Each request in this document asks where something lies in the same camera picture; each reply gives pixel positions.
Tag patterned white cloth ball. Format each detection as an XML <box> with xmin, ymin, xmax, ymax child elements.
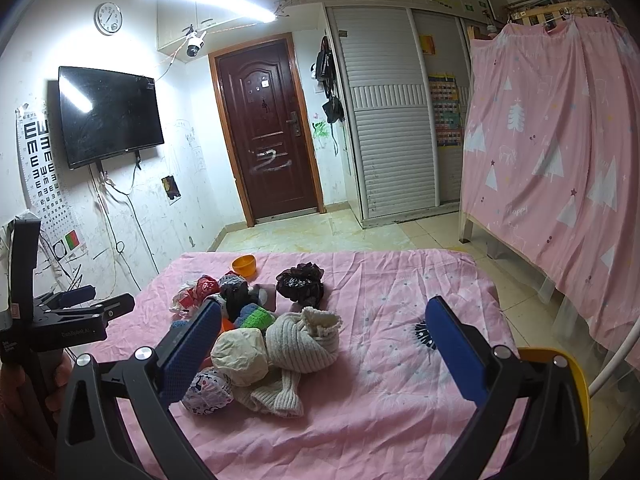
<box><xmin>181</xmin><ymin>367</ymin><xmax>234</xmax><ymax>415</ymax></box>

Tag green knitted item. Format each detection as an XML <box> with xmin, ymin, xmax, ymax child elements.
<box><xmin>236</xmin><ymin>306</ymin><xmax>276</xmax><ymax>332</ymax></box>

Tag cream knitted cloth bundle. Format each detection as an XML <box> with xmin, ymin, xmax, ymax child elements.
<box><xmin>232</xmin><ymin>307</ymin><xmax>342</xmax><ymax>418</ymax></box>

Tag black cloth ball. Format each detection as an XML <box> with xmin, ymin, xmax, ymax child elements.
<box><xmin>277</xmin><ymin>262</ymin><xmax>324</xmax><ymax>309</ymax></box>

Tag red cloth item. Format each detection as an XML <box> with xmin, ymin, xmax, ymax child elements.
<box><xmin>170</xmin><ymin>275</ymin><xmax>220</xmax><ymax>318</ymax></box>

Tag black and white cloth pile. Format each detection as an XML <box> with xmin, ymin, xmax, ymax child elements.
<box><xmin>218</xmin><ymin>273</ymin><xmax>276</xmax><ymax>322</ymax></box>

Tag person left hand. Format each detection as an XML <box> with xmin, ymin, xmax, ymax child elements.
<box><xmin>1</xmin><ymin>356</ymin><xmax>73</xmax><ymax>464</ymax></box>

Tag pink bed sheet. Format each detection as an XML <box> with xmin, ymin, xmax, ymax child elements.
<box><xmin>69</xmin><ymin>249</ymin><xmax>532</xmax><ymax>480</ymax></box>

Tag small orange plastic bowl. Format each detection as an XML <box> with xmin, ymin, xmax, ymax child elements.
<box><xmin>231</xmin><ymin>255</ymin><xmax>257</xmax><ymax>280</ymax></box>

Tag eye chart poster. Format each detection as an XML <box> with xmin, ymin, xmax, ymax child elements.
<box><xmin>15</xmin><ymin>103</ymin><xmax>84</xmax><ymax>261</ymax></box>

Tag pink tree pattern curtain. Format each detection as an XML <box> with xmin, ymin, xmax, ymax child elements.
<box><xmin>461</xmin><ymin>18</ymin><xmax>639</xmax><ymax>351</ymax></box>

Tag dark brown wooden door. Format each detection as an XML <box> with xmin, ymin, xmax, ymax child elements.
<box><xmin>208</xmin><ymin>32</ymin><xmax>326</xmax><ymax>226</ymax></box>

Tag white louvered wardrobe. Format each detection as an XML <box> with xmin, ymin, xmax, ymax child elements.
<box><xmin>326</xmin><ymin>6</ymin><xmax>471</xmax><ymax>228</ymax></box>

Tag black hanging bags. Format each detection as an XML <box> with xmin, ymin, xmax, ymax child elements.
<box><xmin>314</xmin><ymin>36</ymin><xmax>345</xmax><ymax>125</ymax></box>

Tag wall mounted black television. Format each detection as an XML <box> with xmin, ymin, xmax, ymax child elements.
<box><xmin>58</xmin><ymin>66</ymin><xmax>164</xmax><ymax>169</ymax></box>

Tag white security camera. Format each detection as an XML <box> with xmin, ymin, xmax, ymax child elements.
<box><xmin>183</xmin><ymin>25</ymin><xmax>206</xmax><ymax>58</ymax></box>

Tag round white wall clock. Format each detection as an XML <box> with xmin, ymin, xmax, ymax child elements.
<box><xmin>93</xmin><ymin>2</ymin><xmax>124</xmax><ymax>36</ymax></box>

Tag colourful wall chart poster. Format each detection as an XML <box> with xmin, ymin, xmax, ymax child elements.
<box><xmin>428</xmin><ymin>73</ymin><xmax>463</xmax><ymax>146</ymax></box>

